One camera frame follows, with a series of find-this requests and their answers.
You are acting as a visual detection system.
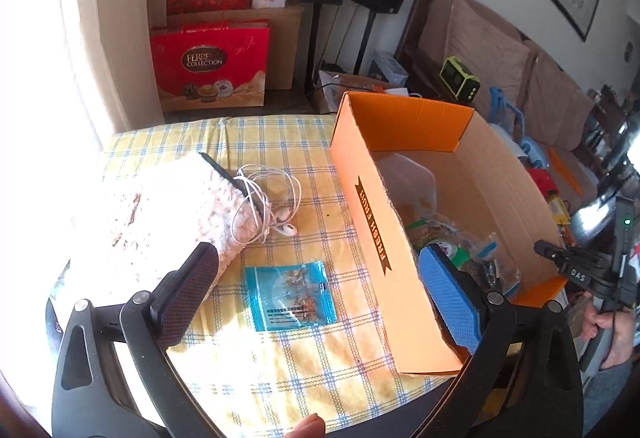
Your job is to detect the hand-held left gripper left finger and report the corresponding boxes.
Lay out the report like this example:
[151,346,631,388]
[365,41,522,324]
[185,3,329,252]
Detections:
[50,242,221,438]

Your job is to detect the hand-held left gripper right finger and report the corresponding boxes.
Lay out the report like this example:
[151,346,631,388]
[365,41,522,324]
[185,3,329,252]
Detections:
[417,243,586,438]

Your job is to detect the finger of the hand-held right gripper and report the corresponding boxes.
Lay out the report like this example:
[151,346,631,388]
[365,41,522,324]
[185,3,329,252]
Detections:
[533,240,601,265]
[565,258,608,291]

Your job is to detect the clear bag of dried snacks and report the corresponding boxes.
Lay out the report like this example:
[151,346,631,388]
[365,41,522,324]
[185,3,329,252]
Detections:
[465,233,521,296]

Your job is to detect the green snack packet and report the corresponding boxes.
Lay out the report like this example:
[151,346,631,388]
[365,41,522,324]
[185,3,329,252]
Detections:
[405,213,481,263]

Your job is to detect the fluffy beige plush toy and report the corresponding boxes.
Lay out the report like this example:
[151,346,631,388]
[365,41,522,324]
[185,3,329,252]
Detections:
[67,153,271,291]

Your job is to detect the blue snack packet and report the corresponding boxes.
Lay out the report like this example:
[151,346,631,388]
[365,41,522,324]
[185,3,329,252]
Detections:
[244,260,338,333]

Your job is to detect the white wired earphones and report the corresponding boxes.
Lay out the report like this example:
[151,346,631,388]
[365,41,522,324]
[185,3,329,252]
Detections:
[231,164,303,243]

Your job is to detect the translucent plastic cup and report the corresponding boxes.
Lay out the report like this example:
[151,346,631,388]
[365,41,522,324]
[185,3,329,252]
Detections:
[377,153,437,221]

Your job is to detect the orange cardboard box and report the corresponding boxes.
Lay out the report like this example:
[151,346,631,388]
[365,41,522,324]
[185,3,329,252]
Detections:
[330,90,571,378]

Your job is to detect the black comb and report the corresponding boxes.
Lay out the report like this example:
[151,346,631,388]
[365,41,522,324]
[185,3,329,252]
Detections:
[199,152,271,211]

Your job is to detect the person's right hand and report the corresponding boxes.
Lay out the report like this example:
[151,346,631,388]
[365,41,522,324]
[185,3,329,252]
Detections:
[582,300,640,369]

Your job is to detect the person's left hand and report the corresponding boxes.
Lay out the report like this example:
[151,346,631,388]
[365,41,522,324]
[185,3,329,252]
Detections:
[289,412,327,438]

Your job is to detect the yellow plaid tablecloth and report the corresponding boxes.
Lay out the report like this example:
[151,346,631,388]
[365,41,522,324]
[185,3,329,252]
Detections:
[45,114,451,438]

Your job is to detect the beige sofa cushion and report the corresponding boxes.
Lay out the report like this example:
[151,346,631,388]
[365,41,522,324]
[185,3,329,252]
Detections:
[522,50,598,151]
[440,0,533,119]

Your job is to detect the light blue plastic stool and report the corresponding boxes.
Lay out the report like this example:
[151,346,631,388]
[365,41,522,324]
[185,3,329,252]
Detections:
[489,86,551,169]

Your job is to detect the dark bookshelf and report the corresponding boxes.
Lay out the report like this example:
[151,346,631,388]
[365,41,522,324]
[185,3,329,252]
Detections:
[585,85,640,159]

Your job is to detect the red Ferrero Collection box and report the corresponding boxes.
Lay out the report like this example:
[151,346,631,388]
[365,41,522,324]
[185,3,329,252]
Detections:
[150,20,271,113]

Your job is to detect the blue white box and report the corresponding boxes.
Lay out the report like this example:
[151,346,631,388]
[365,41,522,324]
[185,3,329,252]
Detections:
[370,50,408,86]

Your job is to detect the brown sofa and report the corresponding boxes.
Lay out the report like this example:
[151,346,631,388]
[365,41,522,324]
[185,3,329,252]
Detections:
[395,0,640,199]

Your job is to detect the large brown cardboard box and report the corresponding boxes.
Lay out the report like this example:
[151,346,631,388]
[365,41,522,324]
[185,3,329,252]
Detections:
[220,5,305,91]

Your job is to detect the black speaker stand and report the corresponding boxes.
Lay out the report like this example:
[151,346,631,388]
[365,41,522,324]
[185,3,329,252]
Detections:
[352,10,378,76]
[305,2,323,93]

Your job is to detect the cream curtain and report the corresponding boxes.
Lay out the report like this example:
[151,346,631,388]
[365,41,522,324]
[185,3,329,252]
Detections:
[55,0,166,153]

